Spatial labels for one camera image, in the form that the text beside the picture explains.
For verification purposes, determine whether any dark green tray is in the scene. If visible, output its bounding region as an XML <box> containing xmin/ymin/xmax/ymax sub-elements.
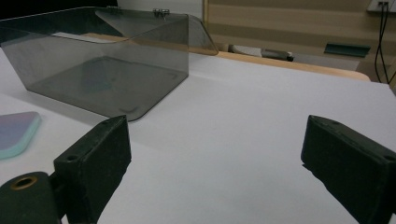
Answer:
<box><xmin>323</xmin><ymin>42</ymin><xmax>372</xmax><ymax>59</ymax></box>

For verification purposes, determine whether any grey handheld tool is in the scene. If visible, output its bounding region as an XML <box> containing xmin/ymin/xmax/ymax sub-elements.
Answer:
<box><xmin>229</xmin><ymin>44</ymin><xmax>295</xmax><ymax>63</ymax></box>

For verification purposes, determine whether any white wall socket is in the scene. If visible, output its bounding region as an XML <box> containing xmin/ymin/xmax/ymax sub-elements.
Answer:
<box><xmin>366</xmin><ymin>0</ymin><xmax>396</xmax><ymax>14</ymax></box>

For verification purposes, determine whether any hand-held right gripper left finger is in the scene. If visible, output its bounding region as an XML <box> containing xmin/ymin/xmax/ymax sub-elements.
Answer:
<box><xmin>53</xmin><ymin>115</ymin><xmax>133</xmax><ymax>224</ymax></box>

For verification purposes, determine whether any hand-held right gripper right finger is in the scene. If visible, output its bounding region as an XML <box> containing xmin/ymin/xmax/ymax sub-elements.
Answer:
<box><xmin>300</xmin><ymin>114</ymin><xmax>396</xmax><ymax>224</ymax></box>

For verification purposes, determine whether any smoked transparent acrylic box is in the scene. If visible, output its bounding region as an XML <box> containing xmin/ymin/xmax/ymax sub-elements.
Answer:
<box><xmin>0</xmin><ymin>6</ymin><xmax>219</xmax><ymax>122</ymax></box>

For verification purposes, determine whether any black cable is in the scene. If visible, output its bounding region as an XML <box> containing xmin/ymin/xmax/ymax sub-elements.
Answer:
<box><xmin>374</xmin><ymin>2</ymin><xmax>396</xmax><ymax>85</ymax></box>

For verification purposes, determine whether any pastel pad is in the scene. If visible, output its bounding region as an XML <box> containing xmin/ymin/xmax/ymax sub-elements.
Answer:
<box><xmin>0</xmin><ymin>111</ymin><xmax>42</xmax><ymax>161</ymax></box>

